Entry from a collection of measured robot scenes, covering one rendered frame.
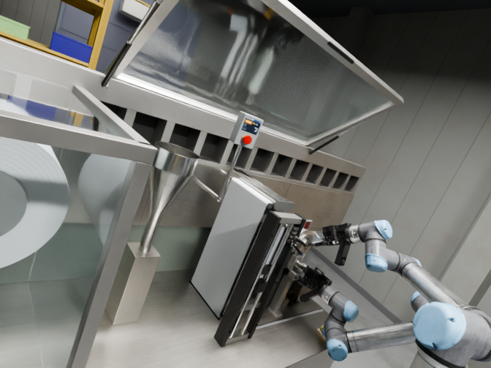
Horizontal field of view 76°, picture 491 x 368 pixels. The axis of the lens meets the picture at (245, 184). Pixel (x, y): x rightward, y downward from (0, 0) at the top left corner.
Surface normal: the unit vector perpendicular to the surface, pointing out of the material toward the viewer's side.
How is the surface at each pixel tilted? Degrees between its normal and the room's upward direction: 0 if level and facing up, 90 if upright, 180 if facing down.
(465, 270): 90
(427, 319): 82
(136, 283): 90
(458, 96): 90
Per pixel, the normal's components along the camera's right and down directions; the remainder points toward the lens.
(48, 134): 0.59, 0.41
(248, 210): -0.72, -0.12
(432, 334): -0.87, -0.45
